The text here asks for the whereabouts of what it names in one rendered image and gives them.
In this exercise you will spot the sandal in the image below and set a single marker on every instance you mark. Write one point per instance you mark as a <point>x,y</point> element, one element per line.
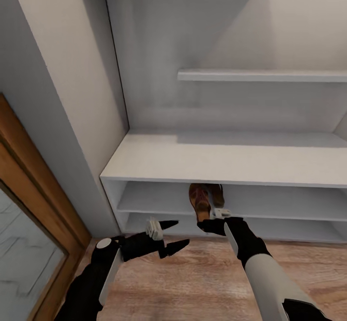
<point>198,195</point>
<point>217,194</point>

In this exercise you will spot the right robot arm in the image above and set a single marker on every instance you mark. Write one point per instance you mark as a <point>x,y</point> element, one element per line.
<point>278,297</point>

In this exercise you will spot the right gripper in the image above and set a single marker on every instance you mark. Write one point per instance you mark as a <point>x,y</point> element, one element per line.
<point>209,225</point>

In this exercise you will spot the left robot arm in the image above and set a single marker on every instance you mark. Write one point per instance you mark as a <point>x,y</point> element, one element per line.
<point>87,294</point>

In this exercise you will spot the door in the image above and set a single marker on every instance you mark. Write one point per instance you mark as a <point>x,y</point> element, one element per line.
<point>42,238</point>

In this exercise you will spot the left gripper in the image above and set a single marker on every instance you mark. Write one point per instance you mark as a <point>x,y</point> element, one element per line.
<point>146,245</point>

